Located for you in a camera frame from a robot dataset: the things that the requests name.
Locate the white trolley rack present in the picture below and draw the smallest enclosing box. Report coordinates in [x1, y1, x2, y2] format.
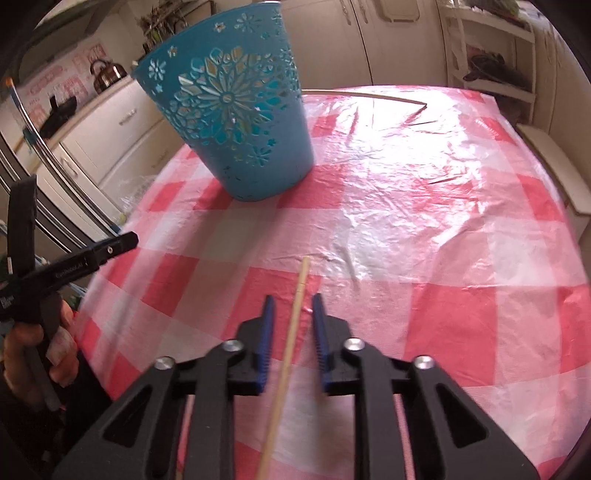
[438, 0, 539, 109]

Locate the small white wooden stool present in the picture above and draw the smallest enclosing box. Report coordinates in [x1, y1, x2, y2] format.
[515, 122, 580, 217]

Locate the clear floral trash bin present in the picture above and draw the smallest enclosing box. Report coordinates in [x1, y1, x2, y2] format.
[115, 174, 155, 224]

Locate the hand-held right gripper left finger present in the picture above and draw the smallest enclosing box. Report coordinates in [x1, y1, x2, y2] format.
[65, 294, 278, 480]

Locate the blue cutout plastic basket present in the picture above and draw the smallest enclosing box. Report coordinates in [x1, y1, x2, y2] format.
[130, 0, 317, 203]

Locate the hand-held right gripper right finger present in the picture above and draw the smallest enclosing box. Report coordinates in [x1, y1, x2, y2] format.
[311, 293, 541, 480]

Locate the black wok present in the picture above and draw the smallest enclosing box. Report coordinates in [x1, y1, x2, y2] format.
[39, 95, 78, 139]

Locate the single wooden chopstick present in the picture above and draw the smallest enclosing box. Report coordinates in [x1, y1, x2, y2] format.
[255, 257, 311, 480]
[302, 89, 429, 110]

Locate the grey folded frame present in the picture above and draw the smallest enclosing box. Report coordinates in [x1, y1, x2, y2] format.
[0, 78, 127, 259]

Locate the pink checked plastic tablecloth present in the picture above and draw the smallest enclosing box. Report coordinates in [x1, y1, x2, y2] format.
[74, 85, 583, 480]

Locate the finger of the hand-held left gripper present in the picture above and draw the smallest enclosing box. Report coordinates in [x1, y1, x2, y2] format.
[8, 176, 38, 278]
[21, 232, 140, 301]

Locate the person's left hand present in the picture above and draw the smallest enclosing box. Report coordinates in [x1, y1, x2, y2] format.
[2, 300, 80, 386]

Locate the steel kettle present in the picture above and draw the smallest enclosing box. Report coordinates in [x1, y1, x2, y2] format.
[90, 59, 127, 93]

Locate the wall utensil rack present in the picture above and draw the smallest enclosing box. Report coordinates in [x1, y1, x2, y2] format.
[139, 0, 218, 51]

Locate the white door-hung bin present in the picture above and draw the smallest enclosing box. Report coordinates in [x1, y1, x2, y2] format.
[369, 0, 421, 24]

